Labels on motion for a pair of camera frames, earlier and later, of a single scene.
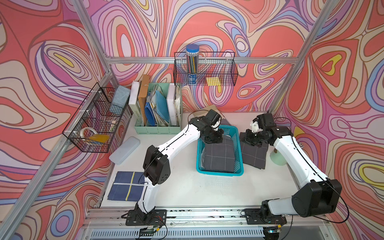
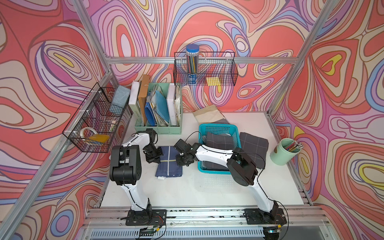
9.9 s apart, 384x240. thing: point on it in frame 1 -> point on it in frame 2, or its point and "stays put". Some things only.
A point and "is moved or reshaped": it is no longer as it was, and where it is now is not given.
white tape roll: (86, 128) stays put
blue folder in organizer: (162, 109) stays put
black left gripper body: (213, 136) -> (151, 154)
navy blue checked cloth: (128, 186) is moved or reshaped
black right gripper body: (255, 138) -> (182, 160)
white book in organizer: (132, 103) stays put
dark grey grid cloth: (219, 157) stays put
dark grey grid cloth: (253, 155) stays put
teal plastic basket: (234, 132) stays put
